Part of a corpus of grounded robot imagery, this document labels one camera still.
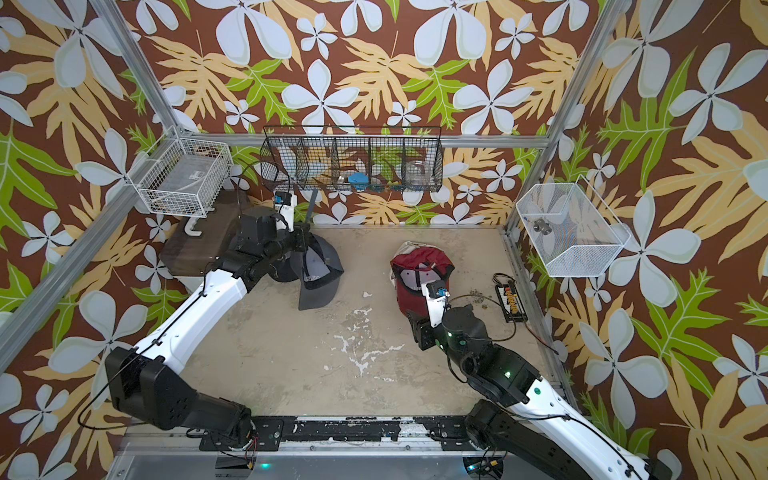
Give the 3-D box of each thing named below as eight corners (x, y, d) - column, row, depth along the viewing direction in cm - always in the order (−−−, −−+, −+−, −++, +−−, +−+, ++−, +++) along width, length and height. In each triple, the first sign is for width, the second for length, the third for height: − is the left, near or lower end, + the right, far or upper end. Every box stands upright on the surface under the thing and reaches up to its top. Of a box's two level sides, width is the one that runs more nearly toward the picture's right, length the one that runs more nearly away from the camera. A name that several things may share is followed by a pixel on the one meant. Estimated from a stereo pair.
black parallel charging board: (505, 322, 96) (507, 319, 94) (494, 286, 105) (496, 283, 103) (527, 322, 96) (529, 319, 94) (515, 286, 105) (517, 283, 103)
